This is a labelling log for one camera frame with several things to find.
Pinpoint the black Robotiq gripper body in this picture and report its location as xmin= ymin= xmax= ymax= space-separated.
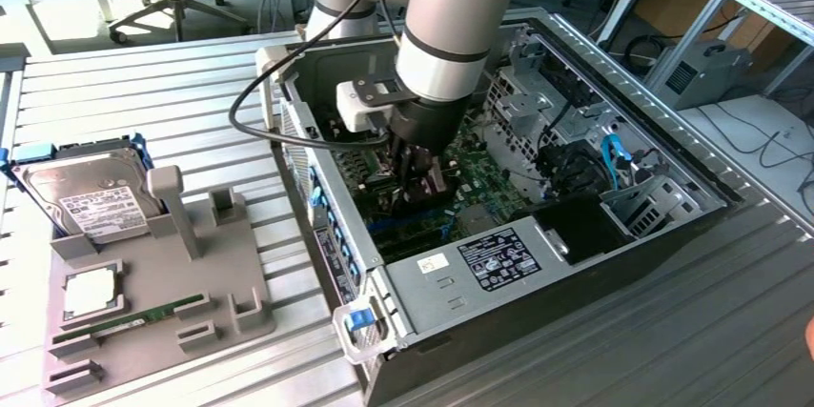
xmin=385 ymin=98 xmax=473 ymax=159

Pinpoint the green motherboard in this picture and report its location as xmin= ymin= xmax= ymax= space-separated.
xmin=327 ymin=109 xmax=548 ymax=263

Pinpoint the silver chipset heatsink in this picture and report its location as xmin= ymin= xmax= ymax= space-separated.
xmin=455 ymin=204 xmax=501 ymax=236

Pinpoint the grey power supply unit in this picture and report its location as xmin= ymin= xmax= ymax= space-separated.
xmin=379 ymin=215 xmax=571 ymax=337

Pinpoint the black plastic fan shroud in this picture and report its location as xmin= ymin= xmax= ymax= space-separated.
xmin=511 ymin=194 xmax=638 ymax=268

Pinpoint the metal disk bay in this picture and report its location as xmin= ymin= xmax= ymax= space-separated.
xmin=600 ymin=177 xmax=700 ymax=241

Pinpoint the open black PC case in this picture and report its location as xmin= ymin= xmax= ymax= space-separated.
xmin=253 ymin=7 xmax=748 ymax=407

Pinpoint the grey plastic parts rack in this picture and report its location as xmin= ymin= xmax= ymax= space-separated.
xmin=40 ymin=163 xmax=281 ymax=397

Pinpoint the green RAM stick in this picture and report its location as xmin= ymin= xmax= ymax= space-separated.
xmin=60 ymin=292 xmax=208 ymax=339

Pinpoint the grey office chair base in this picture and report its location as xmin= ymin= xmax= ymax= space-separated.
xmin=104 ymin=0 xmax=253 ymax=45

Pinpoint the hard disk with blue carrier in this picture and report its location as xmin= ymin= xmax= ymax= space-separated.
xmin=0 ymin=128 xmax=160 ymax=245

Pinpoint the silver CPU chip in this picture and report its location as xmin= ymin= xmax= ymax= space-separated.
xmin=62 ymin=271 xmax=125 ymax=320

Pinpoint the aluminium slat table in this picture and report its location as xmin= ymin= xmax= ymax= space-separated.
xmin=644 ymin=0 xmax=814 ymax=93

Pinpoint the grey table end cap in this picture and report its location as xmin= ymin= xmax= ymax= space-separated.
xmin=0 ymin=42 xmax=30 ymax=72

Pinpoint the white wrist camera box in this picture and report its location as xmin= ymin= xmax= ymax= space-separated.
xmin=335 ymin=78 xmax=408 ymax=134

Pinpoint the black wire bundle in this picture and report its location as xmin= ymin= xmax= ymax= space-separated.
xmin=536 ymin=144 xmax=605 ymax=198

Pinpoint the blue SATA wire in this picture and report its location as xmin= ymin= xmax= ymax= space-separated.
xmin=600 ymin=132 xmax=638 ymax=193

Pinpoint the black camera cable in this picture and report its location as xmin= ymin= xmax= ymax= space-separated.
xmin=228 ymin=0 xmax=393 ymax=149

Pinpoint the grey machine with handle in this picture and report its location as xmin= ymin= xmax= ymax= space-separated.
xmin=660 ymin=39 xmax=755 ymax=111

